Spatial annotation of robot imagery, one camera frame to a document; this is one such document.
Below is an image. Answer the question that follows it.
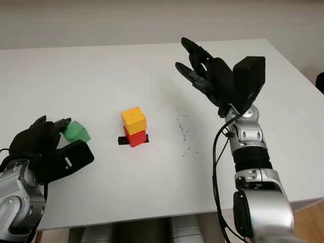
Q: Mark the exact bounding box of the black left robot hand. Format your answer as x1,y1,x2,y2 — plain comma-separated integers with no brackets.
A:
9,115,73,163

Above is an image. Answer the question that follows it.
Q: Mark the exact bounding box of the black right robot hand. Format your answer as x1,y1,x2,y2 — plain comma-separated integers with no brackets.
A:
175,37,239,118

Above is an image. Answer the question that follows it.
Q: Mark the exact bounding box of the green wooden block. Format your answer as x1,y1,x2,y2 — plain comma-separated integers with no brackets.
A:
63,120,91,144

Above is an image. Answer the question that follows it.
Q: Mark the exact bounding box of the yellow wooden block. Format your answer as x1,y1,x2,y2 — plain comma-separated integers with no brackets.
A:
120,106,147,134

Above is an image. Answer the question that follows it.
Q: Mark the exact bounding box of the red wooden block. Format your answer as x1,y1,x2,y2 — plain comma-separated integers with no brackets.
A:
123,126,147,148

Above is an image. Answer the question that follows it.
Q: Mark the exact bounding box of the black tape strip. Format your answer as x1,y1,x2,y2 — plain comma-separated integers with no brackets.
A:
117,134,149,146

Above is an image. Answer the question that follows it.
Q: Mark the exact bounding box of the black chair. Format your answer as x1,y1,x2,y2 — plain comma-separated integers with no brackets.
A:
316,72,324,93

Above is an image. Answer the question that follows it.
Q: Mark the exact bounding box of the silver left robot leg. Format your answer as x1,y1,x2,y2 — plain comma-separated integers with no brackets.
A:
80,224,113,243

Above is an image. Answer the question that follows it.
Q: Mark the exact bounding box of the silver robot leg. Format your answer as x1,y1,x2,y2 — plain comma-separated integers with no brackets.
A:
80,224,113,243
171,215,203,243

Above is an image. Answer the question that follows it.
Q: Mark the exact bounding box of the silver right robot leg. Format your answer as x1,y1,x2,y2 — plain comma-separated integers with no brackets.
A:
171,215,203,243

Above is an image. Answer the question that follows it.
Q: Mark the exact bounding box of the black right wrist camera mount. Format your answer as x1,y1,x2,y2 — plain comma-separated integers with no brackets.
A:
232,56,266,113

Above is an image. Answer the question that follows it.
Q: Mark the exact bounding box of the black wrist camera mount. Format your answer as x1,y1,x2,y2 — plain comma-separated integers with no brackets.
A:
30,139,95,185
232,56,266,113

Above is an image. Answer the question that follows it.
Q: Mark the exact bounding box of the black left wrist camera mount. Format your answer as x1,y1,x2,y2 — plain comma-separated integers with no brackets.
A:
30,139,95,185

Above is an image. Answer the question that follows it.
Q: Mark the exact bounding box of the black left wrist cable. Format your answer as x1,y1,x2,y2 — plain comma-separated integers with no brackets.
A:
0,148,49,203

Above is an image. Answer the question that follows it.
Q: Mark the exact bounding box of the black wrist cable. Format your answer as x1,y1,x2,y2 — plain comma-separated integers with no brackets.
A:
212,115,251,243
0,148,49,203

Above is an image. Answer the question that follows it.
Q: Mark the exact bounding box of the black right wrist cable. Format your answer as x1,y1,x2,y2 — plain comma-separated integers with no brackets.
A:
212,115,251,243

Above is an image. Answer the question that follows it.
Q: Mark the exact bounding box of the grey table frame bar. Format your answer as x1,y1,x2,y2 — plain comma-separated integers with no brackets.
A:
290,198,324,212

